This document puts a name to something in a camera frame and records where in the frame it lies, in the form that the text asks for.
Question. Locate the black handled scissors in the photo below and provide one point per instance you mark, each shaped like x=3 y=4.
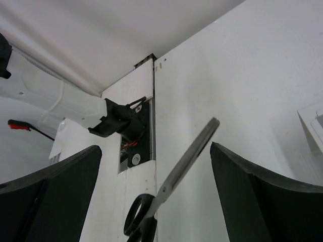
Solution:
x=140 y=223

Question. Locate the white slotted container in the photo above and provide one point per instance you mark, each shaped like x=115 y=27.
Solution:
x=311 y=121

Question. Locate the red black tool handle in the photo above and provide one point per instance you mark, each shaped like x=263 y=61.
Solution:
x=20 y=125

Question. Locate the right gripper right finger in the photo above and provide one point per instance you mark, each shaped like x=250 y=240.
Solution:
x=261 y=205

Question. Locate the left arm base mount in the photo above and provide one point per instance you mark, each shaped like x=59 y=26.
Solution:
x=136 y=146

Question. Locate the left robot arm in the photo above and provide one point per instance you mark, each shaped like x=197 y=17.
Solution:
x=22 y=80

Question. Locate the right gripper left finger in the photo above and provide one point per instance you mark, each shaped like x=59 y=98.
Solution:
x=50 y=204

